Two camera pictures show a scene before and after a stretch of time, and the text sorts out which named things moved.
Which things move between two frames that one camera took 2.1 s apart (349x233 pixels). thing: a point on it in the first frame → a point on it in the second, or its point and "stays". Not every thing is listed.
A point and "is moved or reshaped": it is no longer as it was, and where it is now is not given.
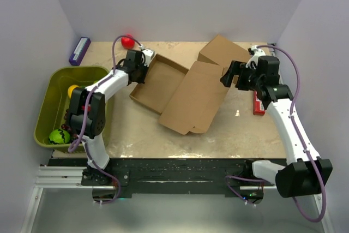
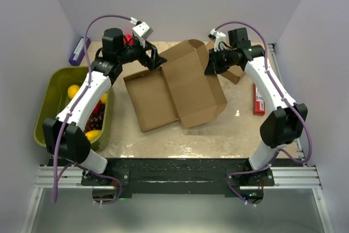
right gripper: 236,68 → 214,67
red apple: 128,43 stays
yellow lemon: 70,89 stays
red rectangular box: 258,107 stays
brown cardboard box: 184,99 is moved or reshaped
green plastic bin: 54,102 stays
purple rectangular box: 79,51 stays
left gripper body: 142,70 → 136,52
